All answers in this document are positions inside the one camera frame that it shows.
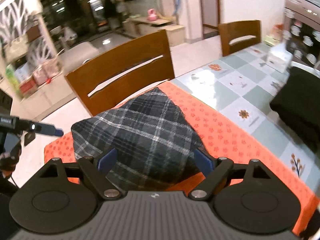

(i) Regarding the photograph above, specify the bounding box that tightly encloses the red cardboard box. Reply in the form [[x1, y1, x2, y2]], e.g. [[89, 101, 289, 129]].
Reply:
[[19, 77, 38, 94]]

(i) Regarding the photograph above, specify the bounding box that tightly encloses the wooden door frame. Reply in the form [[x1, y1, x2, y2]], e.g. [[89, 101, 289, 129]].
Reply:
[[199, 0, 221, 30]]

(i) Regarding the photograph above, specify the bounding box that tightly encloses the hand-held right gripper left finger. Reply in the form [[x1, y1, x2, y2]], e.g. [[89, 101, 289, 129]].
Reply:
[[37, 147, 127, 200]]

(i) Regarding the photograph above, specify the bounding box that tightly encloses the beige handbag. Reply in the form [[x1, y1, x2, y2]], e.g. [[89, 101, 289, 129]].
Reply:
[[5, 36, 28, 63]]

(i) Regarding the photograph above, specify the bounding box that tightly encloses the person's left hand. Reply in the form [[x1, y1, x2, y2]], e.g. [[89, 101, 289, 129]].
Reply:
[[0, 147, 22, 178]]

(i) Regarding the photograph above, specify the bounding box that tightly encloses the pink and green packet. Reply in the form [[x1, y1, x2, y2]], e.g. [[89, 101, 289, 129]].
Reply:
[[265, 24, 285, 46]]

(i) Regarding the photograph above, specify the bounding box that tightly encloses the pink checkered bag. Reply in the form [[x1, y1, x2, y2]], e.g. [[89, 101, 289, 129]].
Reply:
[[32, 66, 48, 85], [42, 60, 60, 77]]

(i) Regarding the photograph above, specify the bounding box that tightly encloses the checked floral tablecloth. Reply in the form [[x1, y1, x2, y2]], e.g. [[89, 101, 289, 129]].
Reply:
[[170, 42, 320, 188]]

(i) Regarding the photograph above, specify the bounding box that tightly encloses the dark balcony glass door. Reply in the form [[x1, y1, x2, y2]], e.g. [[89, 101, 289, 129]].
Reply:
[[41, 0, 105, 30]]

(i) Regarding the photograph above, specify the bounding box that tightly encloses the brown handbag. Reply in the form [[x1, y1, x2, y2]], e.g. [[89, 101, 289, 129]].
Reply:
[[26, 25, 42, 42]]

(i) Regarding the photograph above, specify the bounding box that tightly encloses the black folded sweater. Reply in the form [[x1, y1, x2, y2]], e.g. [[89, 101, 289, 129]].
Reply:
[[269, 66, 320, 153]]

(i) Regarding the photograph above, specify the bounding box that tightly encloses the grey plaid shirt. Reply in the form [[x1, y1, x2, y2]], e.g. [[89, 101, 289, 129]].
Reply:
[[71, 87, 204, 192]]

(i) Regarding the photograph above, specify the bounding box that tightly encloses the white patterned shopping bag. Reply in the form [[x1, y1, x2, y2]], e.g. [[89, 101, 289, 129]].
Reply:
[[64, 26, 75, 40]]

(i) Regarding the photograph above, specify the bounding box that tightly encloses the low light wood cabinet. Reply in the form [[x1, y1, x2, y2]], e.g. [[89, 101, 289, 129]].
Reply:
[[122, 16, 185, 47]]

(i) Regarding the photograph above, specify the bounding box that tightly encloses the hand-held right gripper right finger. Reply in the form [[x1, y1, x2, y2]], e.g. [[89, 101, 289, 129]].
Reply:
[[187, 149, 276, 200]]

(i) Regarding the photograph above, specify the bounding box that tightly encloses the black hanging coat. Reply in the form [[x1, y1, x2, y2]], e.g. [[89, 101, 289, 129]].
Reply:
[[104, 0, 117, 18]]

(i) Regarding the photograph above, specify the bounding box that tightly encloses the pink water dispenser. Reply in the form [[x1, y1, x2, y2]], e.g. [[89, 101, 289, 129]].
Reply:
[[284, 0, 320, 68]]

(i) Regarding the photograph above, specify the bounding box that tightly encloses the white storage shelf unit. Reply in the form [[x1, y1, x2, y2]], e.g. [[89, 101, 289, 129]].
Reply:
[[0, 0, 75, 100]]

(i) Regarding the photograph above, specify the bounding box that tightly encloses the orange flower-print mat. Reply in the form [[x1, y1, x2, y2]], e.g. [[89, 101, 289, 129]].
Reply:
[[44, 81, 320, 235]]

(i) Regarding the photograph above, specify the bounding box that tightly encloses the white tissue box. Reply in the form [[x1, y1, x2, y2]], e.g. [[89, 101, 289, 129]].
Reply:
[[266, 46, 293, 73]]

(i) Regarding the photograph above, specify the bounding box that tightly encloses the tall green package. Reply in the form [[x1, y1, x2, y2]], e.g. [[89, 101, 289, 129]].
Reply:
[[5, 64, 20, 98]]

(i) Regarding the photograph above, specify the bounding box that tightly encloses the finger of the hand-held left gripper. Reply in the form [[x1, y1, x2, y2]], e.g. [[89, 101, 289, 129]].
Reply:
[[36, 122, 64, 137]]

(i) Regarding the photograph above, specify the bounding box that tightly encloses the wooden chair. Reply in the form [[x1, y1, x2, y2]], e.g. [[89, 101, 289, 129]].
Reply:
[[218, 20, 262, 57], [65, 29, 175, 117]]

